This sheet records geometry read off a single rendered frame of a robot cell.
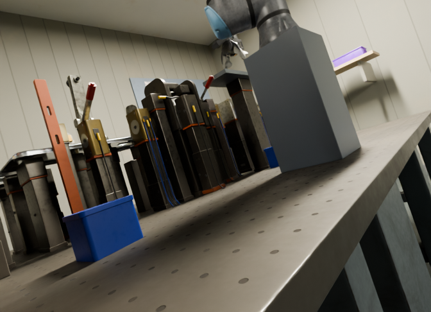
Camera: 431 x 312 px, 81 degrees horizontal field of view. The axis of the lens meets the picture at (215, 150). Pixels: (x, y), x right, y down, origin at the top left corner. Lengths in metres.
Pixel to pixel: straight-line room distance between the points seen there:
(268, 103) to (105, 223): 0.59
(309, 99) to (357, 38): 2.91
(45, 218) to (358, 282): 0.82
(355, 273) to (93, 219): 0.43
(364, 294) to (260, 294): 0.27
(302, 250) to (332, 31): 3.59
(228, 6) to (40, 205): 0.85
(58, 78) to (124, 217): 2.75
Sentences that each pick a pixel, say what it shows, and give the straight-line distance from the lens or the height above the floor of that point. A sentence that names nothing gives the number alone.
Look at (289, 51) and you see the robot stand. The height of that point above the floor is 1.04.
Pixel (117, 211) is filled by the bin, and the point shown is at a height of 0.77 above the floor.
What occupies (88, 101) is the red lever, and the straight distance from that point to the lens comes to 0.90.
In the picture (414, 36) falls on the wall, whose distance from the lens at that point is 3.57.
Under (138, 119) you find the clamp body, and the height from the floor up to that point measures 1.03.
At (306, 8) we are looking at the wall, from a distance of 3.97.
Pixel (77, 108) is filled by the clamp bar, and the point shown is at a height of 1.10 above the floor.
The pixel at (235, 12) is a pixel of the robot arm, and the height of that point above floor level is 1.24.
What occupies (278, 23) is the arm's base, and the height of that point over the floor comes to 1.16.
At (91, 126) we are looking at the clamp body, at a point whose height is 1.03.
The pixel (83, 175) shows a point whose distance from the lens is 1.04.
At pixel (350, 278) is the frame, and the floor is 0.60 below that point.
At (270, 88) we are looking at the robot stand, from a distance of 0.85.
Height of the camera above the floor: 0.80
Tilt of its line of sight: 3 degrees up
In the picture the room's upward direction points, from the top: 18 degrees counter-clockwise
